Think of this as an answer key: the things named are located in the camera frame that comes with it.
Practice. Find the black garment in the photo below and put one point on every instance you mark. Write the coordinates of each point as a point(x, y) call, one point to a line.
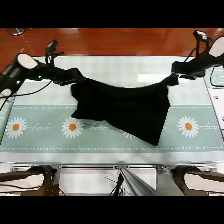
point(130, 106)

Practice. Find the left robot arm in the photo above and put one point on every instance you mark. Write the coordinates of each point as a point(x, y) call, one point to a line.
point(12, 72)

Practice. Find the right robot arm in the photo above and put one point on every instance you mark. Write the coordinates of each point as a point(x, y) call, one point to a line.
point(199, 66)

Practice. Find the silver frame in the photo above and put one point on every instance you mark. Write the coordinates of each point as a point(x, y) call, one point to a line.
point(140, 186)

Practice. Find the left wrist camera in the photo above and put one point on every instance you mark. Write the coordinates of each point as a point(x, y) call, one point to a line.
point(51, 49)

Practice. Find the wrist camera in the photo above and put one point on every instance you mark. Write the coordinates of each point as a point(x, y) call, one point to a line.
point(51, 49)
point(201, 36)

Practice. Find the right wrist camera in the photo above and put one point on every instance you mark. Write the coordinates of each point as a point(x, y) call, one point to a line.
point(201, 36)

